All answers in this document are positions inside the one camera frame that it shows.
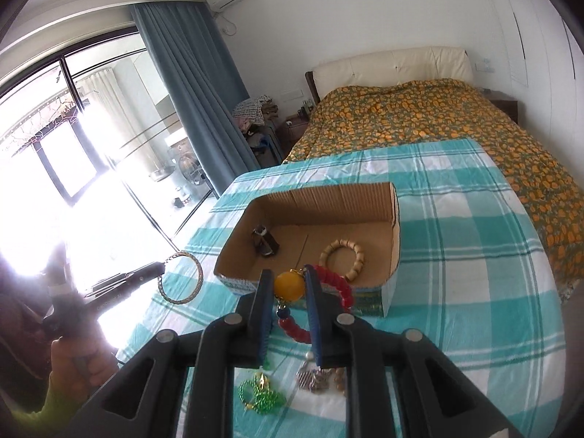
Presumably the small dark perfume bottle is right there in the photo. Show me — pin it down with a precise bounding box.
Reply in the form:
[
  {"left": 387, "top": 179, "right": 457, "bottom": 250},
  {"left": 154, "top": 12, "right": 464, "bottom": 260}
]
[{"left": 251, "top": 224, "right": 279, "bottom": 257}]

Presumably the cardboard box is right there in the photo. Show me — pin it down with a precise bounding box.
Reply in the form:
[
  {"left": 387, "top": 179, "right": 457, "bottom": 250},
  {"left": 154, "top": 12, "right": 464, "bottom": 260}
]
[{"left": 214, "top": 182, "right": 401, "bottom": 316}]

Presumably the white wardrobe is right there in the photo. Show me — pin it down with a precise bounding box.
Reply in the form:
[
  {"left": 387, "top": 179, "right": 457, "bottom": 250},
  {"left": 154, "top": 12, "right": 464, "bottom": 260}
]
[{"left": 491, "top": 0, "right": 583, "bottom": 166}]

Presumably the dark wooden nightstand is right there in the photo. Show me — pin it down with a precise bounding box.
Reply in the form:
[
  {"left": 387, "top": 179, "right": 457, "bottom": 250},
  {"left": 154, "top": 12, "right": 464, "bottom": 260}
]
[{"left": 276, "top": 115, "right": 310, "bottom": 157}]

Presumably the red bead bracelet amber bead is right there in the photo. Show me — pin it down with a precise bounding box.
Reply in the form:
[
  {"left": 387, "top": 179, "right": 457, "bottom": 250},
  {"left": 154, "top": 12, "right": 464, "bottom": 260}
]
[{"left": 273, "top": 265, "right": 354, "bottom": 346}]

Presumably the orange floral bedspread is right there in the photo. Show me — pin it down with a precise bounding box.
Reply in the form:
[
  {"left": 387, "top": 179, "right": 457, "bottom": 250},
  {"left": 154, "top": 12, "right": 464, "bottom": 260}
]
[{"left": 286, "top": 78, "right": 583, "bottom": 297}]

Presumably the gold bangle bracelet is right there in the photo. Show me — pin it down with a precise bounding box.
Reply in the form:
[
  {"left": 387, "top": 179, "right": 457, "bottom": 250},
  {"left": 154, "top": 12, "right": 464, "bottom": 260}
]
[{"left": 156, "top": 250, "right": 205, "bottom": 305}]

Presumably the teal plaid tablecloth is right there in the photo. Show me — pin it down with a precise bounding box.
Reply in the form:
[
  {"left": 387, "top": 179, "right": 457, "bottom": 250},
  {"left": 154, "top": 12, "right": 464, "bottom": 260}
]
[{"left": 118, "top": 139, "right": 565, "bottom": 437}]

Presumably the green sleeve forearm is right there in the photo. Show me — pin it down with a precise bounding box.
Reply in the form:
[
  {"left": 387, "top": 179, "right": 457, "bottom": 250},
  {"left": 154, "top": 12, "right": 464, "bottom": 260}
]
[{"left": 10, "top": 373, "right": 88, "bottom": 437}]

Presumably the light wooden bead bracelet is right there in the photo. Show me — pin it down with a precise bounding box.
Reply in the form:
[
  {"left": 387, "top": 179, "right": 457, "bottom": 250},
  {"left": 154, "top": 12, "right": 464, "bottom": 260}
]
[{"left": 318, "top": 238, "right": 366, "bottom": 283}]

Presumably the wooden bead string metal pendant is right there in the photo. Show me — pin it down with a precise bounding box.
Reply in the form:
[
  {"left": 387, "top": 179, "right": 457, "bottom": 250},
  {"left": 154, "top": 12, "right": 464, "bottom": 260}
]
[{"left": 296, "top": 351, "right": 346, "bottom": 396}]

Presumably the right dark nightstand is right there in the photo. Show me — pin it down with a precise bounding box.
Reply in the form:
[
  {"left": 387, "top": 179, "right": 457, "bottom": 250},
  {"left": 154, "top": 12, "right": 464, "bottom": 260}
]
[{"left": 483, "top": 91, "right": 520, "bottom": 124}]

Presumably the blue curtain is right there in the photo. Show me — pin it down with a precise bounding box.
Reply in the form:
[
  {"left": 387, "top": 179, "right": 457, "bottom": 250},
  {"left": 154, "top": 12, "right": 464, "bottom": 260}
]
[{"left": 130, "top": 1, "right": 260, "bottom": 194}]

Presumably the pile of clothes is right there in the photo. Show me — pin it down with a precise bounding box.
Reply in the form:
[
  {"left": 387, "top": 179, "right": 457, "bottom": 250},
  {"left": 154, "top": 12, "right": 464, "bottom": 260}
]
[{"left": 232, "top": 95, "right": 279, "bottom": 134}]

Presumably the cream padded headboard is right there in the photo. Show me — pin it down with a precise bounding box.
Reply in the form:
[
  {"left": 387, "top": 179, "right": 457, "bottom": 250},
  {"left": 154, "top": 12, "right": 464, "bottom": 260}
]
[{"left": 305, "top": 46, "right": 474, "bottom": 102}]

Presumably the left hand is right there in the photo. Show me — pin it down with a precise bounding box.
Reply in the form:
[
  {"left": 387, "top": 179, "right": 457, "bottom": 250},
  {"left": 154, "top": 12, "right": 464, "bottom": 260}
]
[{"left": 50, "top": 336, "right": 119, "bottom": 403}]

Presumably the green bead necklace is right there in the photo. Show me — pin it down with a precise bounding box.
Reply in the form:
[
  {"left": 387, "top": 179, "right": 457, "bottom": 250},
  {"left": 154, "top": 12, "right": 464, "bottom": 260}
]
[{"left": 237, "top": 370, "right": 288, "bottom": 416}]

